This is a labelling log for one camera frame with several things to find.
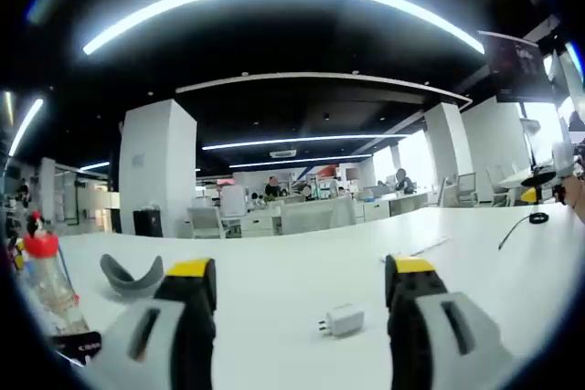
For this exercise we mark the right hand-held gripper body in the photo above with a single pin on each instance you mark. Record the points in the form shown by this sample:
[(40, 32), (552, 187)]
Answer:
[(564, 157)]

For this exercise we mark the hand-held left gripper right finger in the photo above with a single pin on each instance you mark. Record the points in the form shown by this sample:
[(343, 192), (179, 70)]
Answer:
[(434, 340)]

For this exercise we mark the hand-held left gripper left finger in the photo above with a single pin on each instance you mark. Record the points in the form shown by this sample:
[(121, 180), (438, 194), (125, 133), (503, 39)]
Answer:
[(151, 340)]

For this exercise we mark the white charger adapter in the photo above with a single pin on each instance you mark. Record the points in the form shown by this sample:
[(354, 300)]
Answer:
[(342, 320)]

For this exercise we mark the white desk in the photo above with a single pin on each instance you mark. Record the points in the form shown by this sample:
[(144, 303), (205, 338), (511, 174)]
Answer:
[(283, 280)]

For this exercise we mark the person's right hand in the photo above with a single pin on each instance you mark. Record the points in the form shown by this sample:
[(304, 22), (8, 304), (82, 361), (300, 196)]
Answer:
[(575, 192)]

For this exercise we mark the grey curved headband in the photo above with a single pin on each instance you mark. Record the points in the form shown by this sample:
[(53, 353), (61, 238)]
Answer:
[(130, 282)]

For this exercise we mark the white office chair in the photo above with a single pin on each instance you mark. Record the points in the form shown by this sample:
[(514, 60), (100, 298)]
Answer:
[(467, 189), (205, 222)]

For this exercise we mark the black packet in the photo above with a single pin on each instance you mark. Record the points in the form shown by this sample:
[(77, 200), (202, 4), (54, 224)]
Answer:
[(77, 346)]

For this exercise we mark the hanging dark screen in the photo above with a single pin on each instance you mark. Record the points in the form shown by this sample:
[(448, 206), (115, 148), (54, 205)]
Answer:
[(516, 68)]

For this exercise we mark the clear bottle with red cap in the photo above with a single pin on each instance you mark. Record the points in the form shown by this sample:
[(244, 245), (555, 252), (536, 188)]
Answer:
[(50, 285)]

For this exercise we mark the black bin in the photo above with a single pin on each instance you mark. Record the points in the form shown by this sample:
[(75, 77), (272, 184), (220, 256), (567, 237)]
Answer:
[(147, 223)]

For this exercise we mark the colourful cube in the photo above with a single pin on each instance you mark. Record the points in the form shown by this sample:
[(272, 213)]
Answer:
[(16, 256)]

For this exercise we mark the white square pillar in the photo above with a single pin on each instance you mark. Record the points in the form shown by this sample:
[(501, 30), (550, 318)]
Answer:
[(157, 166)]

